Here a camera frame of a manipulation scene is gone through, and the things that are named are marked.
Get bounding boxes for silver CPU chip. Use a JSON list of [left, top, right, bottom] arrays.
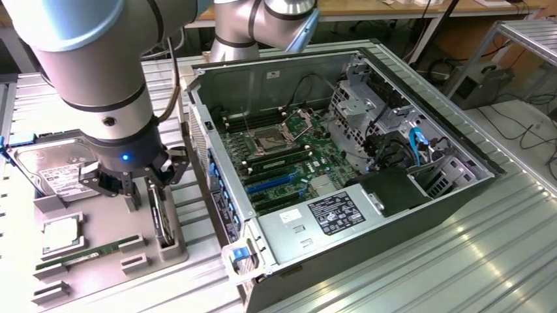
[[41, 217, 87, 256]]

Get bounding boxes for CPU socket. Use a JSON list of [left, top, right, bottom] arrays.
[[249, 125, 291, 155]]

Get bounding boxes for grey power supply unit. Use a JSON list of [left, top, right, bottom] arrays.
[[256, 184, 387, 267]]

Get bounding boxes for green motherboard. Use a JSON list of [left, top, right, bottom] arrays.
[[216, 106, 362, 216]]

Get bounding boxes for aluminium profile rail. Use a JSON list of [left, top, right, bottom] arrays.
[[0, 73, 18, 138]]

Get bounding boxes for black wire bundle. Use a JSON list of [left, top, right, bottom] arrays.
[[363, 132, 414, 171]]

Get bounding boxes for blue disk bracket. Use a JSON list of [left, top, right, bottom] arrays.
[[0, 130, 41, 164]]

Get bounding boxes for aluminium frame table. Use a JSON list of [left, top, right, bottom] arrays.
[[467, 20, 557, 108]]

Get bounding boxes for black expansion slot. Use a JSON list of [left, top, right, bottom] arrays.
[[253, 190, 308, 212]]

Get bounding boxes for black graphics card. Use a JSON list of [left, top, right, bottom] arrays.
[[145, 177, 180, 246]]

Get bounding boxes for grey equipment box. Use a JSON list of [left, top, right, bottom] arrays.
[[447, 63, 515, 111]]

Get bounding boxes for blue SATA wire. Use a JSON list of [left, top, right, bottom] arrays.
[[407, 125, 436, 168]]

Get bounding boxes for green loose RAM stick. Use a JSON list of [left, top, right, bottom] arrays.
[[33, 235, 136, 271]]

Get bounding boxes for perforated metal bracket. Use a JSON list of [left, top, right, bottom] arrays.
[[411, 155, 475, 200]]

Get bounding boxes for metal socket cover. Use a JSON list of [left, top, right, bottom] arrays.
[[280, 109, 318, 138]]

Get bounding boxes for black arched wire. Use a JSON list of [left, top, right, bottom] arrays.
[[288, 74, 339, 108]]

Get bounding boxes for black plastic shroud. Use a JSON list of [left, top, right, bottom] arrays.
[[343, 168, 435, 219]]

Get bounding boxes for grey parts rack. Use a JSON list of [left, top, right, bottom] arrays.
[[32, 177, 191, 303]]

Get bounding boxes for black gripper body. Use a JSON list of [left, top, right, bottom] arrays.
[[84, 122, 175, 180]]

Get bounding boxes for silver chipset heatsink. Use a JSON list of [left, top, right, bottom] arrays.
[[311, 177, 346, 197]]

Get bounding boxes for black RAM slot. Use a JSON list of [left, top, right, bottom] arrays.
[[223, 116, 288, 134], [219, 110, 284, 124], [240, 146, 312, 164]]

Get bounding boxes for black coiled cable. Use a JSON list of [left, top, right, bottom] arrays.
[[427, 57, 454, 80]]

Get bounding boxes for blue card retention clips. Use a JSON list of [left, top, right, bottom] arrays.
[[207, 158, 243, 230]]

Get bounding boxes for silver hard disk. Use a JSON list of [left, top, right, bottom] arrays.
[[12, 138, 104, 201]]

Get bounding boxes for wooden desk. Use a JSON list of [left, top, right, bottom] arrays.
[[184, 0, 546, 29]]

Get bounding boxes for black open PC case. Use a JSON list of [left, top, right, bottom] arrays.
[[180, 45, 509, 313]]

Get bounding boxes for metal disk bay cage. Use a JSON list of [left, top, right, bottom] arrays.
[[328, 80, 394, 164]]

